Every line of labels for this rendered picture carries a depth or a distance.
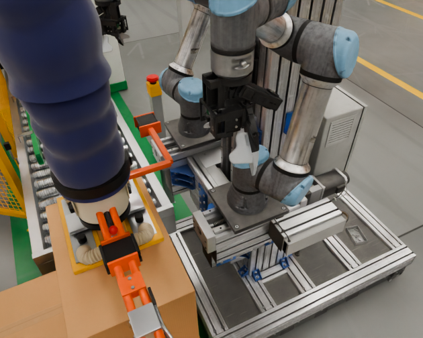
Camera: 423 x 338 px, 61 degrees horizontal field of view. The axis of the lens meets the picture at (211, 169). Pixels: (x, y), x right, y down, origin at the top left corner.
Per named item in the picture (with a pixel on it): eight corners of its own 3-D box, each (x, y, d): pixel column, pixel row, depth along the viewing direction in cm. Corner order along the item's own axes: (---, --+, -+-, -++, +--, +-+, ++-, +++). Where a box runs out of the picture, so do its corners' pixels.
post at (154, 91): (164, 200, 275) (145, 81, 207) (172, 196, 277) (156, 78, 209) (167, 206, 270) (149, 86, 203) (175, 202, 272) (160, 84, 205)
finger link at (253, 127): (244, 153, 72) (233, 110, 71) (252, 150, 72) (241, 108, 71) (254, 153, 67) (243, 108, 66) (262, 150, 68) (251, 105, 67)
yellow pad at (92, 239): (57, 201, 132) (53, 192, 128) (84, 192, 135) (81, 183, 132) (74, 275, 109) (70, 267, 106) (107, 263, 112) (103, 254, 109)
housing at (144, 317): (129, 321, 88) (125, 312, 85) (155, 309, 91) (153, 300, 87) (137, 347, 84) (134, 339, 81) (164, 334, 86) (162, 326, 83)
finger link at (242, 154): (231, 182, 71) (219, 137, 70) (258, 173, 73) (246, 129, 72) (238, 184, 68) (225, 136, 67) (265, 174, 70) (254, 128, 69)
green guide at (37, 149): (7, 63, 326) (3, 53, 320) (20, 60, 330) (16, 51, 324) (26, 169, 220) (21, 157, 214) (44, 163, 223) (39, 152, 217)
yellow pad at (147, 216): (109, 184, 138) (106, 175, 134) (134, 176, 141) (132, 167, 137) (135, 252, 115) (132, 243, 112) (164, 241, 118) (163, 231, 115)
